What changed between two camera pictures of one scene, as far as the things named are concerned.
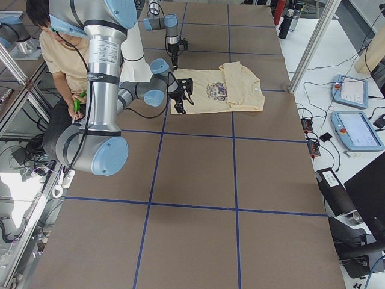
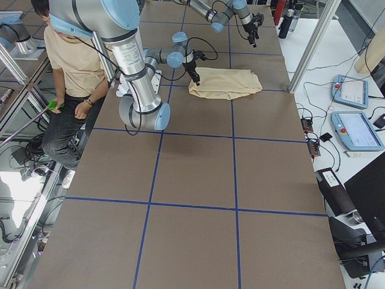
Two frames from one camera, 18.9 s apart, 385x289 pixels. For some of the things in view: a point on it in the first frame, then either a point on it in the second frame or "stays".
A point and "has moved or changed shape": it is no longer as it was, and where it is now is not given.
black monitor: [367, 189] stays
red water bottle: [279, 11] stays
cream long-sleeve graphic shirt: [230, 87] has moved or changed shape
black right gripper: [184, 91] → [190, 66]
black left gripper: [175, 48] → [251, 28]
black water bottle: [285, 24] stays
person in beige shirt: [68, 58] stays
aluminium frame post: [329, 9] stays
